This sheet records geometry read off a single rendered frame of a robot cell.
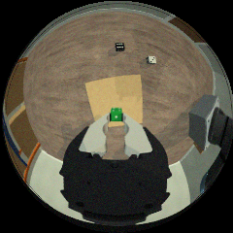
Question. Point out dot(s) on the tan mat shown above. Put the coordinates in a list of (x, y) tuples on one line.
[(119, 92)]

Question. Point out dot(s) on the black die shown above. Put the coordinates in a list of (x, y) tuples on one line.
[(120, 47)]

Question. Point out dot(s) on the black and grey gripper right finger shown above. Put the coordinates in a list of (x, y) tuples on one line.
[(140, 141)]

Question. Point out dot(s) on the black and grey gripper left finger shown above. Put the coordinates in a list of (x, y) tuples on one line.
[(91, 140)]

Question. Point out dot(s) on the green die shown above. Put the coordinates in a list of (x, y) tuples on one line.
[(116, 114)]

